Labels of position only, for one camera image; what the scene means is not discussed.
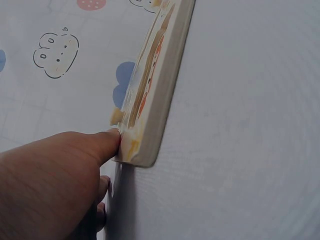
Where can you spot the person's left hand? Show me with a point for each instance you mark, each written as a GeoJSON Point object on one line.
{"type": "Point", "coordinates": [50, 190]}

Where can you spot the person's left thumb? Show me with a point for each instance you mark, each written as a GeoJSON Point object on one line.
{"type": "Point", "coordinates": [95, 147]}

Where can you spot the white picture board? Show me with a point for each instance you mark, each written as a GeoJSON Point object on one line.
{"type": "Point", "coordinates": [160, 82]}

